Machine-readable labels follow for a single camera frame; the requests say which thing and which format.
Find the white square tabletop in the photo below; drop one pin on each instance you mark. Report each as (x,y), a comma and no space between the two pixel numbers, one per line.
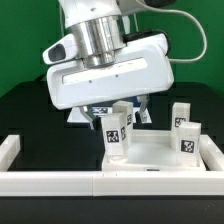
(150,150)

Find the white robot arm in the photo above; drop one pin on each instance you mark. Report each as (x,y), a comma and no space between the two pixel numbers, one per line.
(95,63)

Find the white U-shaped obstacle fence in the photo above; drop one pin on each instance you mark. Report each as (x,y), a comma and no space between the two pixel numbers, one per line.
(210,182)

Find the fiducial marker sheet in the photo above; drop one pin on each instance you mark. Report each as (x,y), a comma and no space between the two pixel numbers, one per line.
(75,115)

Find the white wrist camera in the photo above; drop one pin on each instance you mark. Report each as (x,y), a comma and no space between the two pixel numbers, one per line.
(63,50)

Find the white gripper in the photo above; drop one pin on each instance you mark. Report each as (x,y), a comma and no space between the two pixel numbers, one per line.
(141,67)

